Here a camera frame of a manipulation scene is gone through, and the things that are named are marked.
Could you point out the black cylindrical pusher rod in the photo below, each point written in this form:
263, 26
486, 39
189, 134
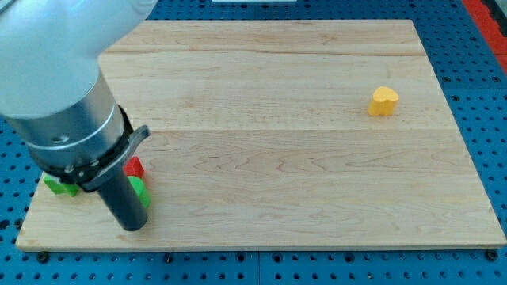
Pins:
121, 199

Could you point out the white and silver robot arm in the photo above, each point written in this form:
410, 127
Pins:
54, 95

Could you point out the light wooden board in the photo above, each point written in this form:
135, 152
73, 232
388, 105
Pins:
261, 141

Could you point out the red block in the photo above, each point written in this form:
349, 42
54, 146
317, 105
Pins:
134, 167

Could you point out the black clamp flange mount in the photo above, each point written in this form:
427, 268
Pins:
97, 171

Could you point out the green star block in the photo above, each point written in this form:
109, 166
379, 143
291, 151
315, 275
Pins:
59, 188

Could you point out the green round block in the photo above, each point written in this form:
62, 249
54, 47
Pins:
140, 190

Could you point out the red strip at edge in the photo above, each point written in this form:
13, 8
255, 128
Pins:
491, 23

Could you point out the yellow heart block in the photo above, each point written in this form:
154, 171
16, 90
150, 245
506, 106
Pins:
383, 102

